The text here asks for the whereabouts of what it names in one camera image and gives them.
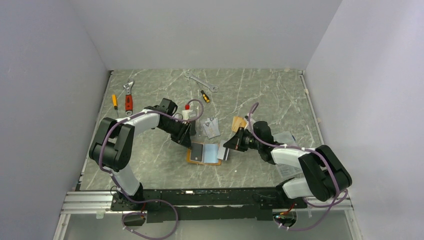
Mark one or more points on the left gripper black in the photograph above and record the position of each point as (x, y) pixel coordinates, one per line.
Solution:
(183, 136)

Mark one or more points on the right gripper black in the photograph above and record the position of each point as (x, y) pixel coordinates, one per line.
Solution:
(236, 142)

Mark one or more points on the dark credit card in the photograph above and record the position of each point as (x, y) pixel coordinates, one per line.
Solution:
(196, 152)

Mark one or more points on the grey credit card stack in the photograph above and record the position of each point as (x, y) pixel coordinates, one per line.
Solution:
(210, 126)

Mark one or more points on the orange leather card holder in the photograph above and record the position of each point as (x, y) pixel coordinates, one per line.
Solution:
(209, 155)

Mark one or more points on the white striped credit card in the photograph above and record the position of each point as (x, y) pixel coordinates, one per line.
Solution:
(222, 153)

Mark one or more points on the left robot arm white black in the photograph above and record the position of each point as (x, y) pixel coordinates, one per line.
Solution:
(112, 145)

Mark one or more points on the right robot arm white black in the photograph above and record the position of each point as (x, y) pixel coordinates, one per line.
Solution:
(323, 173)

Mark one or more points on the black yellow stubby screwdriver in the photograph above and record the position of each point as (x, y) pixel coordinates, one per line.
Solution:
(205, 97)

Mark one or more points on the clear plastic screw box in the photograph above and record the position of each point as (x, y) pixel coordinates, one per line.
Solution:
(286, 159)

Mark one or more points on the silver open-end wrench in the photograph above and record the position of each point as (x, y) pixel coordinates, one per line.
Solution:
(211, 87)

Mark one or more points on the small yellow screwdriver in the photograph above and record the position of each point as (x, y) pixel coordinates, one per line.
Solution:
(115, 104)

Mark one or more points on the red handled adjustable wrench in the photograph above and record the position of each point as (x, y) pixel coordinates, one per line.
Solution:
(128, 105)

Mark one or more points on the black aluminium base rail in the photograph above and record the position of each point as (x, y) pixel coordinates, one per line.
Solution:
(259, 203)

